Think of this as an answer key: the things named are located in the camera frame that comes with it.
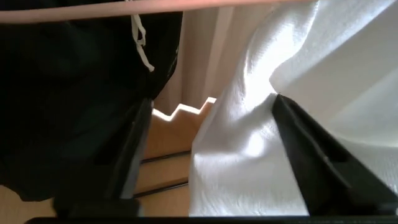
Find white garment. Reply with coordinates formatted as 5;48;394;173
188;0;398;217

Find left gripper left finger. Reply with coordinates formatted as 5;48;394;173
54;98;154;218

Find black shorts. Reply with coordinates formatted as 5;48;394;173
0;11;183;202

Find black clothes rack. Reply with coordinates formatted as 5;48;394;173
133;150;191;199

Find pink clothes hanger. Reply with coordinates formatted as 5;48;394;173
0;0;315;25

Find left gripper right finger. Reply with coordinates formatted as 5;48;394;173
272;94;398;217

